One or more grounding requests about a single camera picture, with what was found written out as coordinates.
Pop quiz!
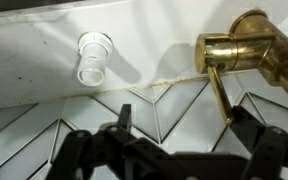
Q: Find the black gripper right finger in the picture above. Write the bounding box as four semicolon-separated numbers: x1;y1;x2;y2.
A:
232;105;288;180

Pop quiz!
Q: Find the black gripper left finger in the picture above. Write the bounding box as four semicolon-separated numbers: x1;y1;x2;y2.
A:
47;103;185;180

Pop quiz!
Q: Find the gold spring kitchen faucet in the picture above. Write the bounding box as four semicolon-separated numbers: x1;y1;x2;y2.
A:
194;9;288;127

